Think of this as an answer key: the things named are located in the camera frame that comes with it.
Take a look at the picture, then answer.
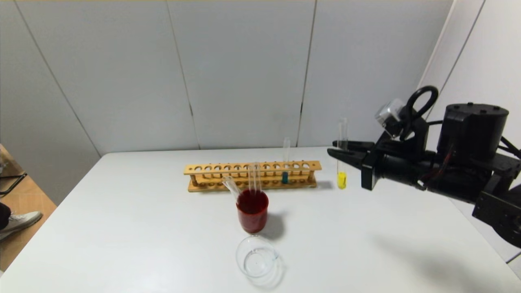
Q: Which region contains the yellow pigment test tube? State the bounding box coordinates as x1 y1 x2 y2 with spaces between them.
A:
337 118 349 190

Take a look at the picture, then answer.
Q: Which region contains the grey sneaker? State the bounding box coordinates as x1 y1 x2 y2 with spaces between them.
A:
0 211 43 241

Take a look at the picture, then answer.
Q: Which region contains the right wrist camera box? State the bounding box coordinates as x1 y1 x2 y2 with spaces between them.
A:
375 98 407 138

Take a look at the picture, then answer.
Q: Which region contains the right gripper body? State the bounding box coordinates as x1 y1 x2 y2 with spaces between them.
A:
361 131 427 191

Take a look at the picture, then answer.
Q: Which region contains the black camera cable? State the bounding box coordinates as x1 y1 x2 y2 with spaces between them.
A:
403 85 440 141

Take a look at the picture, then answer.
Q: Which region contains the blue pigment test tube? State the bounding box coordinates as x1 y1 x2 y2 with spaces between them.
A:
282 137 291 185

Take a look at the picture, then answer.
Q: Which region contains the black metal chair frame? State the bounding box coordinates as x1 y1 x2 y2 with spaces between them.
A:
0 173 28 196

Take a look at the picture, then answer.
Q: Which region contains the clear glass beaker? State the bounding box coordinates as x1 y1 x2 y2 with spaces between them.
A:
236 236 280 279

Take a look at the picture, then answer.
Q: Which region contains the red plastic cup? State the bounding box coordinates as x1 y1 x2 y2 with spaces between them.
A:
236 189 269 234

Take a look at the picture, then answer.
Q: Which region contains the wooden test tube rack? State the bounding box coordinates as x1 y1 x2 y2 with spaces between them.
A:
184 160 322 192

